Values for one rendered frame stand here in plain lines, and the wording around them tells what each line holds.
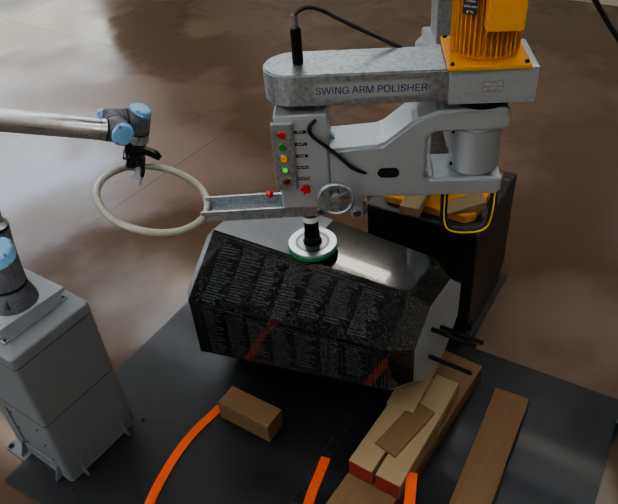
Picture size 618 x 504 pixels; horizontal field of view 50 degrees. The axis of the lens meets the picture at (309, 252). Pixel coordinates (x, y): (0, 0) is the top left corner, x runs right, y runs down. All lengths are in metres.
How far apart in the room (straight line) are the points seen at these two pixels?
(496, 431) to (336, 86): 1.74
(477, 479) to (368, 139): 1.53
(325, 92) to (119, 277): 2.40
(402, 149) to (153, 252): 2.41
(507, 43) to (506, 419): 1.73
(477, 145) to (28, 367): 1.96
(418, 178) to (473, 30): 0.59
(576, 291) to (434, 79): 2.10
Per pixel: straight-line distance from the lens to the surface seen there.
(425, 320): 2.76
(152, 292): 4.23
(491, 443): 3.21
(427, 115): 2.50
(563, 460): 3.35
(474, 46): 2.39
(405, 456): 2.99
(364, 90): 2.41
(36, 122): 2.67
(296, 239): 2.94
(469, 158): 2.61
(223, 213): 2.80
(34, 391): 2.99
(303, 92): 2.42
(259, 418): 3.26
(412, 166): 2.58
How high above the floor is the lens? 2.71
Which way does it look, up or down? 39 degrees down
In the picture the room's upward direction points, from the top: 5 degrees counter-clockwise
